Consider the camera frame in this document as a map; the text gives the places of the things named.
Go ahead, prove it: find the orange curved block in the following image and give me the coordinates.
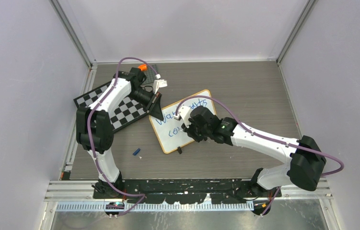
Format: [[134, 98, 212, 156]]
[[138, 64, 148, 71]]

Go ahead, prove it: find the blue marker cap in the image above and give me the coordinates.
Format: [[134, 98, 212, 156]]
[[132, 148, 141, 156]]

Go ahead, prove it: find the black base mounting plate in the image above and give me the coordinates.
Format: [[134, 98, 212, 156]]
[[92, 179, 276, 205]]

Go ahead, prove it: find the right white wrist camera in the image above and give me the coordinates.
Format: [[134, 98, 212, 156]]
[[174, 105, 192, 128]]

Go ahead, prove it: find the grey studded baseplate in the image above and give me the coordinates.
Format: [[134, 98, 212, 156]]
[[143, 67, 157, 85]]

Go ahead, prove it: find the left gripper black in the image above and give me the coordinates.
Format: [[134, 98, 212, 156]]
[[128, 89, 164, 121]]

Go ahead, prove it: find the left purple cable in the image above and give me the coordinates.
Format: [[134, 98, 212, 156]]
[[86, 57, 162, 217]]

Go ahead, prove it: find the purple cable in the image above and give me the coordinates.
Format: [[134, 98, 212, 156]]
[[174, 95, 345, 217], [86, 57, 162, 217]]

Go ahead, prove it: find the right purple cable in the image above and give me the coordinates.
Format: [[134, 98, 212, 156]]
[[174, 95, 345, 217]]

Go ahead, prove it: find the yellow framed whiteboard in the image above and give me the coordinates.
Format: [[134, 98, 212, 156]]
[[149, 89, 216, 154]]

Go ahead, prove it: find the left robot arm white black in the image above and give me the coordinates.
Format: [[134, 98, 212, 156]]
[[76, 68, 164, 198]]

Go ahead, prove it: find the aluminium frame rail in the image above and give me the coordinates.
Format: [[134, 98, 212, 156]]
[[49, 0, 95, 69]]

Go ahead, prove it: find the black white checkerboard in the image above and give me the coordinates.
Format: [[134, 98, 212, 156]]
[[73, 82, 147, 133]]

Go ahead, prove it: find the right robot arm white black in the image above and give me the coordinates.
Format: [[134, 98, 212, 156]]
[[174, 106, 326, 197]]

